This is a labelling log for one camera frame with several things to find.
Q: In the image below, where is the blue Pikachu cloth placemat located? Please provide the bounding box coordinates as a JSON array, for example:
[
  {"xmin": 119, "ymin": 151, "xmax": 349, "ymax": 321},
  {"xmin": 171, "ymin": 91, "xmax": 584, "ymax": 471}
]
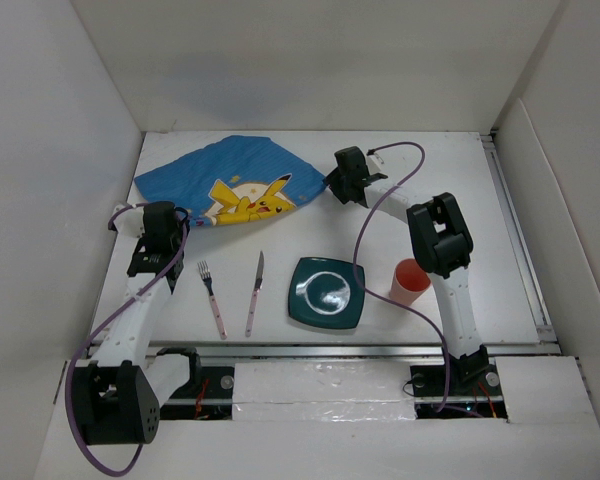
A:
[{"xmin": 134, "ymin": 135, "xmax": 325, "ymax": 226}]

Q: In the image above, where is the dark teal square plate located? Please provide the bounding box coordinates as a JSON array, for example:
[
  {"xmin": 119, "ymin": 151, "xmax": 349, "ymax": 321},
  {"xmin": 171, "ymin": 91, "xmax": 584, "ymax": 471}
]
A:
[{"xmin": 287, "ymin": 257, "xmax": 365, "ymax": 330}]

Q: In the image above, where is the salmon pink plastic cup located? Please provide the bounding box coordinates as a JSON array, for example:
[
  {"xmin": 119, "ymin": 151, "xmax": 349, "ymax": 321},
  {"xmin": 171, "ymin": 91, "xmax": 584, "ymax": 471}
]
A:
[{"xmin": 389, "ymin": 258, "xmax": 431, "ymax": 306}]

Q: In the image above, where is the pink handled knife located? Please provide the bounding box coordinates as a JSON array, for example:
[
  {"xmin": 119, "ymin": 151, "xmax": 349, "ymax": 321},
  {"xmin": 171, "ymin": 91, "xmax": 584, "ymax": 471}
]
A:
[{"xmin": 245, "ymin": 251, "xmax": 265, "ymax": 338}]

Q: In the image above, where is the pink handled fork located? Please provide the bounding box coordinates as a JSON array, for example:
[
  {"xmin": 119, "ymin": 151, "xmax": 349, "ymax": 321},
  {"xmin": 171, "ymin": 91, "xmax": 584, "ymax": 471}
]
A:
[{"xmin": 197, "ymin": 261, "xmax": 228, "ymax": 340}]

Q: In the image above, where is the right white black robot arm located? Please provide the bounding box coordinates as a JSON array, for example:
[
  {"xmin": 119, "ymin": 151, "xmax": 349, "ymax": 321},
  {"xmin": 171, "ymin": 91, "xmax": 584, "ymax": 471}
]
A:
[{"xmin": 364, "ymin": 180, "xmax": 489, "ymax": 394}]

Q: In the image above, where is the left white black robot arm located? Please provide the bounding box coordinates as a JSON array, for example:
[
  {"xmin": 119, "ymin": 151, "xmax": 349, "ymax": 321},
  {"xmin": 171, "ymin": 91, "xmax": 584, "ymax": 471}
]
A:
[{"xmin": 65, "ymin": 200, "xmax": 203, "ymax": 451}]

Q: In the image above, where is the white foam block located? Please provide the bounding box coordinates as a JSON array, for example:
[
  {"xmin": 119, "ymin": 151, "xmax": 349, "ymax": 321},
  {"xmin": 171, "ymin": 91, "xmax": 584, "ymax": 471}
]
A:
[{"xmin": 232, "ymin": 360, "xmax": 416, "ymax": 423}]

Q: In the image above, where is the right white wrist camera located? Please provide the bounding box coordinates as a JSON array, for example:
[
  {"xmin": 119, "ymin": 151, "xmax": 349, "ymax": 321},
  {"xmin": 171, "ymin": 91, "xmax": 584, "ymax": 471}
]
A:
[{"xmin": 366, "ymin": 149, "xmax": 385, "ymax": 169}]

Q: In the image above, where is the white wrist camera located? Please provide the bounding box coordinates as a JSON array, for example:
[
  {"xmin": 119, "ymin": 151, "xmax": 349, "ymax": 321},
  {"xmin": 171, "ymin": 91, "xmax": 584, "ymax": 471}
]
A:
[
  {"xmin": 107, "ymin": 204, "xmax": 144, "ymax": 238},
  {"xmin": 366, "ymin": 149, "xmax": 385, "ymax": 169}
]

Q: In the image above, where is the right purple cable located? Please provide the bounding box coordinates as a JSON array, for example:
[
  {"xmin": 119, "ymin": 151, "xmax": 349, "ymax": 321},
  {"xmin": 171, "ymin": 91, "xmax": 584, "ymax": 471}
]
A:
[{"xmin": 352, "ymin": 141, "xmax": 486, "ymax": 419}]

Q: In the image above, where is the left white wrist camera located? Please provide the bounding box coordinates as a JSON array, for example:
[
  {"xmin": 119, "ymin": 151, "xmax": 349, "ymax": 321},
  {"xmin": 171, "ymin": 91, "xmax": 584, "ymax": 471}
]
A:
[{"xmin": 107, "ymin": 204, "xmax": 144, "ymax": 238}]

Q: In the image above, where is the aluminium right side rail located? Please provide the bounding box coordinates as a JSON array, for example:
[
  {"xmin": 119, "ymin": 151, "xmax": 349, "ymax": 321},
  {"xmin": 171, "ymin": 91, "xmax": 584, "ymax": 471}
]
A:
[{"xmin": 480, "ymin": 135, "xmax": 558, "ymax": 344}]

